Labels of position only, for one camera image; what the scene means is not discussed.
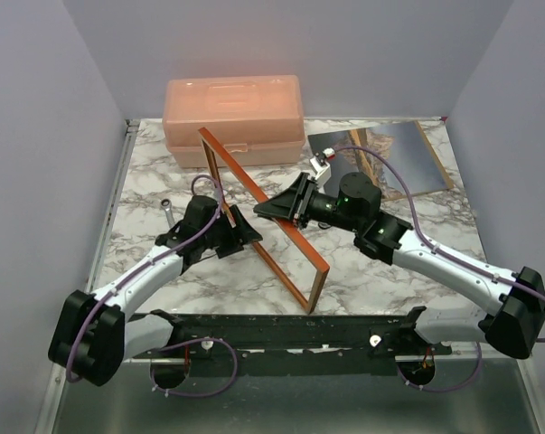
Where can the orange wooden picture frame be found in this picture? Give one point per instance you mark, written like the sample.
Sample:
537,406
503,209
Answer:
212,148

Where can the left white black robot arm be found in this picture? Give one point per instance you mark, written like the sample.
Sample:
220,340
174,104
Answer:
132,289

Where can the aluminium extrusion rail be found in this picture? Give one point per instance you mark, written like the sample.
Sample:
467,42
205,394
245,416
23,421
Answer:
397,336

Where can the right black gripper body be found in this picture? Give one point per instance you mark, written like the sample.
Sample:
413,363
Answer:
317,207

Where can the translucent orange plastic toolbox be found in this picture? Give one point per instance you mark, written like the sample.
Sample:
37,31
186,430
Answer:
258,119

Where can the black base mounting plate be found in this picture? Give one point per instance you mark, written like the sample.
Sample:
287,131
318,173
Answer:
215,357

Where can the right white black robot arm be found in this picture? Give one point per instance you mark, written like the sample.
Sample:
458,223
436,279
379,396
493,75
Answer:
501,308

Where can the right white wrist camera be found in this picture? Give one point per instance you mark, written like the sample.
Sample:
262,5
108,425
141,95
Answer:
321,165

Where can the silver combination wrench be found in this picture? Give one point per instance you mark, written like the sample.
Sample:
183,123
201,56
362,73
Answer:
166,206

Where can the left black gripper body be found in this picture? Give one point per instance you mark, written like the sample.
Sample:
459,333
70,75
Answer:
221,237

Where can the landscape photo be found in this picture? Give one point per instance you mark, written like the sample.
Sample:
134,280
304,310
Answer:
404,145

